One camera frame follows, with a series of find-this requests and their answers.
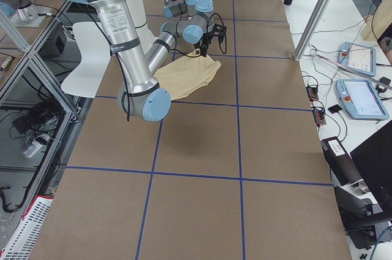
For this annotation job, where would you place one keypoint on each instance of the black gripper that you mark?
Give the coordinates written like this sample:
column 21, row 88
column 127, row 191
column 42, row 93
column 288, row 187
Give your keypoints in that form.
column 207, row 37

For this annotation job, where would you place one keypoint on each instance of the cream long sleeve shirt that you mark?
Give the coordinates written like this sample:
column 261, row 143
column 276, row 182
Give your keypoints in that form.
column 185, row 75

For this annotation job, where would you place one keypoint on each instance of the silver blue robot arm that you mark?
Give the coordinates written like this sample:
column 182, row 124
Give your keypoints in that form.
column 142, row 95
column 191, row 30

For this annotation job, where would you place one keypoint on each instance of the orange circuit board upper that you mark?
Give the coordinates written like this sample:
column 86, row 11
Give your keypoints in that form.
column 312, row 92

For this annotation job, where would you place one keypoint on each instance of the orange circuit board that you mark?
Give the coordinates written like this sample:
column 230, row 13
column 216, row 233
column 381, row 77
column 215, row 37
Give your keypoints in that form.
column 312, row 92
column 319, row 116

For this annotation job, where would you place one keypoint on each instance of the orange circuit board lower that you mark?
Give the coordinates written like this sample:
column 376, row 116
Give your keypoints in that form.
column 319, row 116

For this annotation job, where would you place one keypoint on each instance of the far blue teach pendant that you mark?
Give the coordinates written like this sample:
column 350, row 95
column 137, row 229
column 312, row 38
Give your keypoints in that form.
column 358, row 58

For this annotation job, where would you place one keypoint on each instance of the blue teach pendant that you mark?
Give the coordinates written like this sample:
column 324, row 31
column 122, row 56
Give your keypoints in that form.
column 360, row 100
column 358, row 58

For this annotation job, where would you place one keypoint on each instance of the near blue teach pendant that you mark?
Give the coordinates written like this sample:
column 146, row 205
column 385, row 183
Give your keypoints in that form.
column 360, row 100

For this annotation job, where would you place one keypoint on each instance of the dark box with label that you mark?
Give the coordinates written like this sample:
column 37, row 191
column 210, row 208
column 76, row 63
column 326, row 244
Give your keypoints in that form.
column 339, row 161

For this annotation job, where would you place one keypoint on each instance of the black monitor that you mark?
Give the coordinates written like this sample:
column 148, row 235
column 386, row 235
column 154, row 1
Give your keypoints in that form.
column 372, row 158

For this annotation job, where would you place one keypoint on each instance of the white perforated basket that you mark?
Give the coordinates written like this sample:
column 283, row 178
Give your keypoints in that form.
column 26, row 234

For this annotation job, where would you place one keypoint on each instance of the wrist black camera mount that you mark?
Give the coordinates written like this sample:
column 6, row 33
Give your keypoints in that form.
column 220, row 32

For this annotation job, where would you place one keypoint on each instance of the white pedestal column base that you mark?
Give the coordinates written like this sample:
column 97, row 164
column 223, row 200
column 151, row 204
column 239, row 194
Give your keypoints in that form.
column 137, row 11

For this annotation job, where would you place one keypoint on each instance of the aluminium frame post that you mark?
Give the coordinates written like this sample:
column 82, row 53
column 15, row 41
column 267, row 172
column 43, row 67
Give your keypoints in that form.
column 310, row 28

